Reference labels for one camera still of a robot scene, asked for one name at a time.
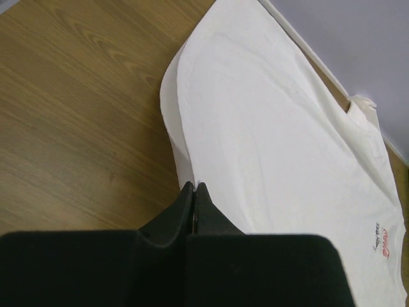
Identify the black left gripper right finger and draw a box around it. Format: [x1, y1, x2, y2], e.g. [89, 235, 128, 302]
[183, 183, 355, 306]

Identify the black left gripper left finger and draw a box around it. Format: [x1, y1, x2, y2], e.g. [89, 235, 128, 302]
[1, 182, 194, 306]

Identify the white t shirt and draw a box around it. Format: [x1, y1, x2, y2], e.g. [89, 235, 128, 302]
[160, 1, 406, 306]

